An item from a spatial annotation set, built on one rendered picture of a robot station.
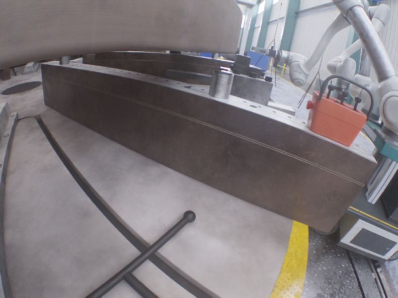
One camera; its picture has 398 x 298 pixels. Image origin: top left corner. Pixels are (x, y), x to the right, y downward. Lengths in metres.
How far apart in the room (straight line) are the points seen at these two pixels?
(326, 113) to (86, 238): 0.87
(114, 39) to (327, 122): 0.64
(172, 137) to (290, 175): 0.50
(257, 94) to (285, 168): 1.03
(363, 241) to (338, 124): 0.87
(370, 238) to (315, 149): 0.83
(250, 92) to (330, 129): 1.07
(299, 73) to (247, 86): 0.55
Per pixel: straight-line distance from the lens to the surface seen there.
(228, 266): 0.65
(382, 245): 1.45
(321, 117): 0.67
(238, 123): 0.69
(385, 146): 1.06
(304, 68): 1.25
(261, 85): 1.66
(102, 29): 0.42
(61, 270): 0.67
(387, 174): 1.33
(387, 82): 0.91
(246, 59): 1.73
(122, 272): 0.58
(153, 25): 0.50
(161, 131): 0.86
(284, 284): 1.08
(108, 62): 2.49
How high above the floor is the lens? 0.88
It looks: 31 degrees down
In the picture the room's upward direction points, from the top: 10 degrees clockwise
